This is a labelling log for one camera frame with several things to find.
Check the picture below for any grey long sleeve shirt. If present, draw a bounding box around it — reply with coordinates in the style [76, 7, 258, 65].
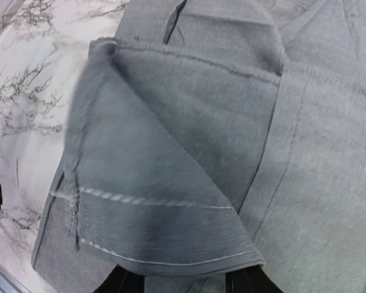
[31, 1, 366, 292]

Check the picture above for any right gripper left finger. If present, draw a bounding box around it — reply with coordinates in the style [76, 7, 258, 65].
[93, 266, 145, 293]

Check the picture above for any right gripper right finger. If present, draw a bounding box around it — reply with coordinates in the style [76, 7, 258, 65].
[225, 266, 282, 293]

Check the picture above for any aluminium frame rail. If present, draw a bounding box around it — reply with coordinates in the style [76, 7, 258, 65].
[0, 264, 30, 293]

